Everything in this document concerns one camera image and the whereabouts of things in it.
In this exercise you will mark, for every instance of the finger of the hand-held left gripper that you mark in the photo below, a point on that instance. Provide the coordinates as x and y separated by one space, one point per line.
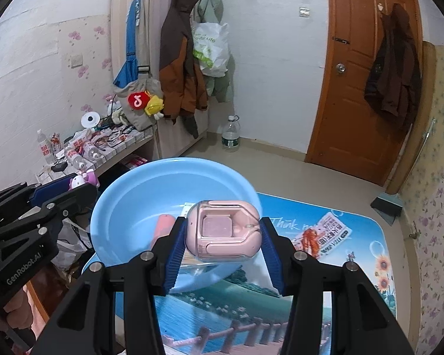
77 201
51 188

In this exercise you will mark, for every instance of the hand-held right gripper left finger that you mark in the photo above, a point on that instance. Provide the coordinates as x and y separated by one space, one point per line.
174 259

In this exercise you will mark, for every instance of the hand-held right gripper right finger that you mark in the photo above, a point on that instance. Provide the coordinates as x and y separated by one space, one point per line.
273 262

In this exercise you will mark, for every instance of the pink and white cat toy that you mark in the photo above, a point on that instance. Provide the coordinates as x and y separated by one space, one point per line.
83 179

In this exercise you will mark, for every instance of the pink rectangular case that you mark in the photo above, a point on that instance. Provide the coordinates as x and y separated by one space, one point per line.
162 225

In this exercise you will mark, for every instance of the light blue plastic basin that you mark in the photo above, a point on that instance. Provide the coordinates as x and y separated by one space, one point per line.
133 210

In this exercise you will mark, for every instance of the pink earbuds case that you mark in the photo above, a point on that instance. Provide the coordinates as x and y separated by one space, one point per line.
222 229

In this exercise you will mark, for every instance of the snack packet with red print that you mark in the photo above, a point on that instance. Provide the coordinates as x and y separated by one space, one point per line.
325 229

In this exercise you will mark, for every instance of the blue and grey shoulder bag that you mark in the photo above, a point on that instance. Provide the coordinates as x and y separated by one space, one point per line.
131 51

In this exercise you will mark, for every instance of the scenic print desktop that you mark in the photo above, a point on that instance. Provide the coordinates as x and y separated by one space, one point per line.
225 314

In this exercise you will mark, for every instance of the person's left hand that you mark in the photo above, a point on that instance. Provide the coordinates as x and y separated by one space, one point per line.
20 314

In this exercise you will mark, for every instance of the small bottle red label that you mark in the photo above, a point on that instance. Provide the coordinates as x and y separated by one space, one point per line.
77 158
45 148

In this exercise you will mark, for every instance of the white shopping bag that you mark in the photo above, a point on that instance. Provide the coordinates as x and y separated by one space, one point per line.
74 244

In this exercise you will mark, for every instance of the white and yellow box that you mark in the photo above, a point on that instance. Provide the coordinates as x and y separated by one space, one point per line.
188 208

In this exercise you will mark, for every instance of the pile of snack packets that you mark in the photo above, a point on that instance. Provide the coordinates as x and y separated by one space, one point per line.
103 140

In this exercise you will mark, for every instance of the red cardboard box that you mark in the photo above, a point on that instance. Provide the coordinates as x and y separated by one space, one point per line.
135 162

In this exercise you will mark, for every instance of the red plush toy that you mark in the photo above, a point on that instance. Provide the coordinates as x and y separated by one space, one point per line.
137 100

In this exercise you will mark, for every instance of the yellow plush toy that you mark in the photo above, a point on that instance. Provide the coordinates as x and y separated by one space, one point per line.
154 106

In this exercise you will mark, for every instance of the large clear water bottle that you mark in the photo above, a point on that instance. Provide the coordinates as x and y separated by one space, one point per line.
230 135

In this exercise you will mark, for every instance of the brown wooden door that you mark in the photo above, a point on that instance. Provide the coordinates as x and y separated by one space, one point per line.
340 118

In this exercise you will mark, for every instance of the brown hooded jacket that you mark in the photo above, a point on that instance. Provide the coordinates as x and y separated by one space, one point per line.
177 51

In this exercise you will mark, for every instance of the white plastic bag green print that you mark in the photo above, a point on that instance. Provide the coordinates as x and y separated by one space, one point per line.
211 50

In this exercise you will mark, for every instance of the dark brown jacket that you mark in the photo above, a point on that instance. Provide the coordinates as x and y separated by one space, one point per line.
392 74

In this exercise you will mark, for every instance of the white wall socket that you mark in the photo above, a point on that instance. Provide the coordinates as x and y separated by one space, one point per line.
76 61

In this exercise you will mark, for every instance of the white light switch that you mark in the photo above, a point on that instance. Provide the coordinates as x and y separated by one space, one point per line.
305 12

